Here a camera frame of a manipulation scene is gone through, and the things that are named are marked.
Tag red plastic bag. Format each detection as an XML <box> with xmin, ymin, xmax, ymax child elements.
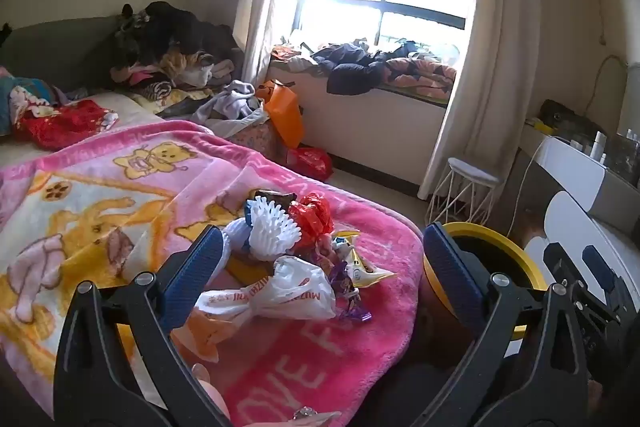
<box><xmin>289</xmin><ymin>192</ymin><xmax>334</xmax><ymax>254</ymax></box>

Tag wide cream curtain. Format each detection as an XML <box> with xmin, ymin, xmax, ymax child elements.
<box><xmin>417</xmin><ymin>0</ymin><xmax>542</xmax><ymax>202</ymax></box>

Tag grey cable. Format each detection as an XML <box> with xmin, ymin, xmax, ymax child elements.
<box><xmin>585</xmin><ymin>54</ymin><xmax>629</xmax><ymax>108</ymax></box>

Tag orange patterned quilt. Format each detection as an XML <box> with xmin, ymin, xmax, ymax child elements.
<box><xmin>385</xmin><ymin>53</ymin><xmax>459</xmax><ymax>98</ymax></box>

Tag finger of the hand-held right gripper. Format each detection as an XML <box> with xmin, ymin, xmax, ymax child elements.
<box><xmin>581</xmin><ymin>245</ymin><xmax>618</xmax><ymax>290</ymax></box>
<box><xmin>543</xmin><ymin>243</ymin><xmax>582</xmax><ymax>290</ymax></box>

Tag grey white garment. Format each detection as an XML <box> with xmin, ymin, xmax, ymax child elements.
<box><xmin>192</xmin><ymin>79</ymin><xmax>264</xmax><ymax>124</ymax></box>

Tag beige bed mattress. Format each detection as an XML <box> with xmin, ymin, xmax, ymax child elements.
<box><xmin>0</xmin><ymin>89</ymin><xmax>167</xmax><ymax>164</ymax></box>

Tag white dresser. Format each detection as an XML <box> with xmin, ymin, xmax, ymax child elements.
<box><xmin>520</xmin><ymin>122</ymin><xmax>640</xmax><ymax>229</ymax></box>

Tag dark cosmetics organiser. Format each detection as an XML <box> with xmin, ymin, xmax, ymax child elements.
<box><xmin>606</xmin><ymin>133</ymin><xmax>640</xmax><ymax>184</ymax></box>

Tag dark snack packet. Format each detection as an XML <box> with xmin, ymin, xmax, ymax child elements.
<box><xmin>252</xmin><ymin>189</ymin><xmax>299</xmax><ymax>208</ymax></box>

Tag person's leg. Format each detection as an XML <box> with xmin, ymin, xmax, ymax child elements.
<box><xmin>345</xmin><ymin>277</ymin><xmax>481</xmax><ymax>427</ymax></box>

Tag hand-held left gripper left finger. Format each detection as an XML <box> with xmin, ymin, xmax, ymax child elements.
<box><xmin>52</xmin><ymin>225</ymin><xmax>236</xmax><ymax>427</ymax></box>

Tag red shopping bag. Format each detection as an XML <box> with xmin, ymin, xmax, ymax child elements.
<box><xmin>286</xmin><ymin>147</ymin><xmax>335</xmax><ymax>184</ymax></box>

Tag dark blue jacket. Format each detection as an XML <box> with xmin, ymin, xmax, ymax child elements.
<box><xmin>310</xmin><ymin>44</ymin><xmax>389</xmax><ymax>96</ymax></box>

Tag white foam fruit net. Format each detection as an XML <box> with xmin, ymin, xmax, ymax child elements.
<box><xmin>222</xmin><ymin>197</ymin><xmax>304</xmax><ymax>264</ymax></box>

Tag white rounded chair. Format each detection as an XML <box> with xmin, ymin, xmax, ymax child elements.
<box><xmin>524</xmin><ymin>191</ymin><xmax>640</xmax><ymax>269</ymax></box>

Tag white plastic bag orange print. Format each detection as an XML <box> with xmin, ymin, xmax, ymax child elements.
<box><xmin>172</xmin><ymin>256</ymin><xmax>339</xmax><ymax>364</ymax></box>

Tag white cable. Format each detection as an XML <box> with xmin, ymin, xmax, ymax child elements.
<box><xmin>504</xmin><ymin>134</ymin><xmax>556</xmax><ymax>239</ymax></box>

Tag white wire stool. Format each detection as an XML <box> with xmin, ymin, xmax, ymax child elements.
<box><xmin>425</xmin><ymin>157</ymin><xmax>504</xmax><ymax>229</ymax></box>

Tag pink printed blanket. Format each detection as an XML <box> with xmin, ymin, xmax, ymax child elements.
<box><xmin>0</xmin><ymin>119</ymin><xmax>426</xmax><ymax>427</ymax></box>

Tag purple snack wrapper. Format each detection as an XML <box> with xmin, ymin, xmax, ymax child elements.
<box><xmin>327</xmin><ymin>259</ymin><xmax>374</xmax><ymax>324</ymax></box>

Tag colourful printed cloth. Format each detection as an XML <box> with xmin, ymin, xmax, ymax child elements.
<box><xmin>0</xmin><ymin>67</ymin><xmax>62</xmax><ymax>136</ymax></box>

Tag pile of black clothes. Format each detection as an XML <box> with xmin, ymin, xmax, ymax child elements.
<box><xmin>110</xmin><ymin>1</ymin><xmax>239</xmax><ymax>76</ymax></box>

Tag black bag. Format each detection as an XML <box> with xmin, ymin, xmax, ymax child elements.
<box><xmin>539</xmin><ymin>99</ymin><xmax>602</xmax><ymax>144</ymax></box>

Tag yellow trash bin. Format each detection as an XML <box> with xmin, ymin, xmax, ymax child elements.
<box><xmin>422</xmin><ymin>222</ymin><xmax>538</xmax><ymax>343</ymax></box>

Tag grey headboard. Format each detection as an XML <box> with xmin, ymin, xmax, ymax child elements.
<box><xmin>0</xmin><ymin>14</ymin><xmax>126</xmax><ymax>91</ymax></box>

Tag yellow white snack wrapper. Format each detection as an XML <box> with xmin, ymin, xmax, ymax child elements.
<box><xmin>332</xmin><ymin>229</ymin><xmax>399</xmax><ymax>292</ymax></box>

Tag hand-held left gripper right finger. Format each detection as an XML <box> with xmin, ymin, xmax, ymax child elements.
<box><xmin>422</xmin><ymin>222</ymin><xmax>593</xmax><ymax>427</ymax></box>

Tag floral laundry basket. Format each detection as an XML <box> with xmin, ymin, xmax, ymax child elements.
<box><xmin>232</xmin><ymin>117</ymin><xmax>289</xmax><ymax>164</ymax></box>

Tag red cloth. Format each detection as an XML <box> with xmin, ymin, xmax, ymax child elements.
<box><xmin>12</xmin><ymin>99</ymin><xmax>121</xmax><ymax>152</ymax></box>

